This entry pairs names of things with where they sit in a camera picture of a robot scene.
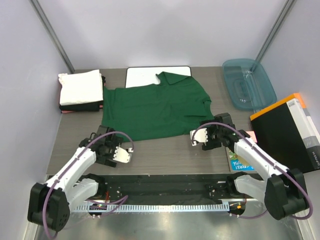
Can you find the colourful picture book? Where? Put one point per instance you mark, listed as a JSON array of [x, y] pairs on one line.
[[236, 165]]

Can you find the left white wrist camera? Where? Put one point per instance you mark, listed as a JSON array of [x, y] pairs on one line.
[[122, 155]]

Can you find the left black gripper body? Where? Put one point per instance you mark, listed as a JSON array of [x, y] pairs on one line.
[[115, 141]]

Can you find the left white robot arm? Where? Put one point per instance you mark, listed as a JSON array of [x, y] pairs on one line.
[[51, 202]]

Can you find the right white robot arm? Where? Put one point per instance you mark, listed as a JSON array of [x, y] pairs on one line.
[[282, 190]]

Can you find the pink block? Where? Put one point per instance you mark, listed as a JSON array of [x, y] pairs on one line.
[[252, 135]]

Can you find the black orange file box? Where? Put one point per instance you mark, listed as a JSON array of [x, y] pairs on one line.
[[286, 131]]

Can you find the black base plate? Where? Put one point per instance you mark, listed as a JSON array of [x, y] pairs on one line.
[[167, 190]]

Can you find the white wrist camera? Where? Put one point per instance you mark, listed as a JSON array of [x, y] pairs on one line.
[[122, 155], [200, 136]]

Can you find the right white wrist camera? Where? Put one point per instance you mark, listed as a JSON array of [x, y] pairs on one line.
[[200, 136]]

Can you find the pink folded cloth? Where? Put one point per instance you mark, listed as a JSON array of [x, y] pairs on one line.
[[66, 112]]

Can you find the teal plastic bin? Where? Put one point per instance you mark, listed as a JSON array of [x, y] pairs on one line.
[[248, 84]]

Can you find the green polo t shirt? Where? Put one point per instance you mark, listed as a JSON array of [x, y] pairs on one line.
[[174, 107]]

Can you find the white board mat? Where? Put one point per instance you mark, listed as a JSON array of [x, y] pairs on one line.
[[143, 76]]

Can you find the aluminium rail frame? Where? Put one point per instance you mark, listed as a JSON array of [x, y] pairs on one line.
[[116, 220]]

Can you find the white folded t shirt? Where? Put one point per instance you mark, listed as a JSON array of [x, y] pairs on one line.
[[80, 88]]

